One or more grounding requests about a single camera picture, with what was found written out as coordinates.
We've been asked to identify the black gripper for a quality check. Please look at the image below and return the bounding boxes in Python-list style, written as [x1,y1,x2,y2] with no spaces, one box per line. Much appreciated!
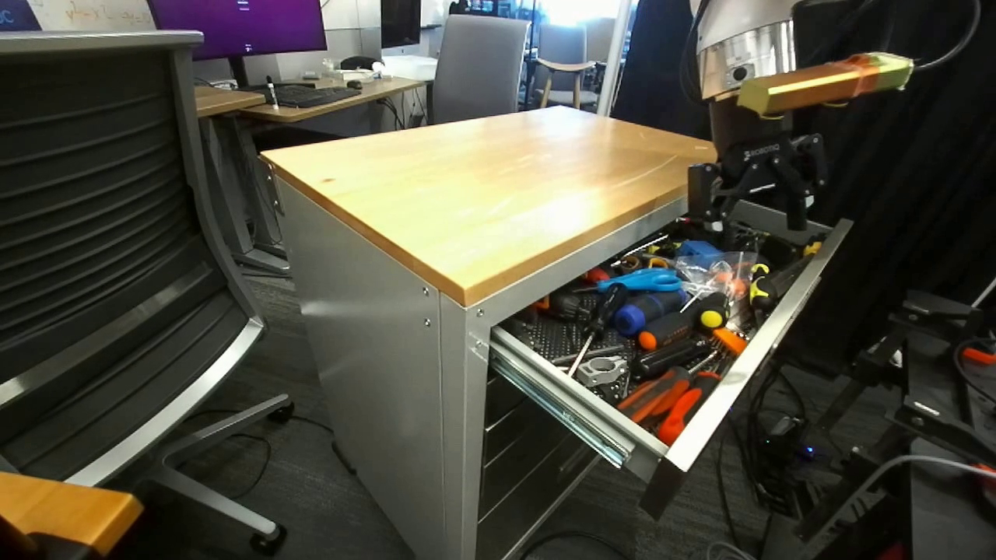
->
[684,99,830,234]

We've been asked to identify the grey steel cabinet drawer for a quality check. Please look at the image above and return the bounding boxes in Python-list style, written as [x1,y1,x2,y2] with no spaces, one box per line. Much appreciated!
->
[488,195,857,523]

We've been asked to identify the black screwdriver orange end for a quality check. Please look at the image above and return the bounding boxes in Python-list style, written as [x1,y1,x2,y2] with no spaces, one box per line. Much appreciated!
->
[631,308,710,354]

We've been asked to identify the long shaft black screwdriver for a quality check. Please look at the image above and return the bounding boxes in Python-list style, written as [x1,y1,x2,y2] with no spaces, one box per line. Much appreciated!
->
[563,284,629,383]

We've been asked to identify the blue plastic tool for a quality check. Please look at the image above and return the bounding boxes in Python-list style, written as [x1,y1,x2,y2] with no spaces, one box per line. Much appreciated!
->
[676,237,725,267]

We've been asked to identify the yellow black tool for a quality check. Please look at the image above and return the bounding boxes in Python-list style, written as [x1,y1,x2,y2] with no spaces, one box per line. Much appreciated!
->
[743,263,780,312]

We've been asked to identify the clear bag of bits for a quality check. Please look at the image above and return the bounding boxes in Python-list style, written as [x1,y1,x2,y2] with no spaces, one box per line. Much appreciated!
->
[678,253,754,312]

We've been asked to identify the black curtain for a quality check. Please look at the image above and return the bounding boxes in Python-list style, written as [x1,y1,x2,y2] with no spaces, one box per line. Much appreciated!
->
[610,0,996,379]

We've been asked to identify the metal sockets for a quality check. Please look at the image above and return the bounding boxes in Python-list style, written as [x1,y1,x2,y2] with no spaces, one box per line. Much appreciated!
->
[576,351,631,396]

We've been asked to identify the chair with wooden arms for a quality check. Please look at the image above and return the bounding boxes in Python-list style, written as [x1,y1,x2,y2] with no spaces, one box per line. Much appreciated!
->
[534,26,608,112]

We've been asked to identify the grey steel cabinet wood top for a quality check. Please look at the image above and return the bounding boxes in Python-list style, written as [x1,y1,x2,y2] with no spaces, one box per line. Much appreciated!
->
[260,104,721,560]

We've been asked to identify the grey padded office chair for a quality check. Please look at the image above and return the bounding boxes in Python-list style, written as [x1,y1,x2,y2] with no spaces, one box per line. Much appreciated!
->
[428,14,534,125]

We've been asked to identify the long wooden desk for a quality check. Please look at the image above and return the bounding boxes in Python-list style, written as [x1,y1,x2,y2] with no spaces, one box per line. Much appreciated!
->
[193,71,435,133]

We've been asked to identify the small black monitor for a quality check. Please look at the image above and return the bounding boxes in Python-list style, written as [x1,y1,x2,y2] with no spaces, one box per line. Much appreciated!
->
[376,0,425,49]

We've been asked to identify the black keyboard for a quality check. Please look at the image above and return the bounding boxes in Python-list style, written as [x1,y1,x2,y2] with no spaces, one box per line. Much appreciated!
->
[272,82,360,108]

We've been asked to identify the purple screen monitor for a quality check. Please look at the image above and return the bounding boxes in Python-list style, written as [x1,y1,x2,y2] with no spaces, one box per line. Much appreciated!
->
[147,0,330,89]

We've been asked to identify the dark mesh office chair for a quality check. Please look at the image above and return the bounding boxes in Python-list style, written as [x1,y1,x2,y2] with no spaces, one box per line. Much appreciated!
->
[0,27,295,555]

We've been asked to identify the wooden table black legs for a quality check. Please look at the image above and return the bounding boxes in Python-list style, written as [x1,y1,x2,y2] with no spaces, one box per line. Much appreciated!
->
[0,469,147,560]

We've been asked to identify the gold taped wrist camera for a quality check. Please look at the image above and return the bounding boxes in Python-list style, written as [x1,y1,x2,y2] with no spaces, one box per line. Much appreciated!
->
[736,49,918,120]

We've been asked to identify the cyan handled pliers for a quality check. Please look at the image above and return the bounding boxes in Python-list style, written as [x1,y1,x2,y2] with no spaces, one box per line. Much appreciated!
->
[596,266,687,299]

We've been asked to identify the orange tool handle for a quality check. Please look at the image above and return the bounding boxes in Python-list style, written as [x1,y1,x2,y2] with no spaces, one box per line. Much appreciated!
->
[710,324,752,359]

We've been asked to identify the blue black handled screwdriver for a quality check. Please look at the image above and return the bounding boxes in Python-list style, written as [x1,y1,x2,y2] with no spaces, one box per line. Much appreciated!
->
[610,292,690,336]

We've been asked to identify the orange handled pliers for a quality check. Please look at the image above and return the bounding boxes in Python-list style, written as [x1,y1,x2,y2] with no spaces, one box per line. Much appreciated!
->
[617,369,721,449]

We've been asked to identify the black floor cable bundle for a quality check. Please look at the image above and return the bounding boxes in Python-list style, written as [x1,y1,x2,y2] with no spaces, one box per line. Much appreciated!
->
[713,373,835,523]

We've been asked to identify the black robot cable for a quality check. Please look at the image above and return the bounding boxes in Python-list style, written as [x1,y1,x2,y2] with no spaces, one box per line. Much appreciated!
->
[912,0,987,76]

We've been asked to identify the grey cable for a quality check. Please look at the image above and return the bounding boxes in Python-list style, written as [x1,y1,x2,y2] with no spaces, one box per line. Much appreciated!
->
[857,452,996,504]

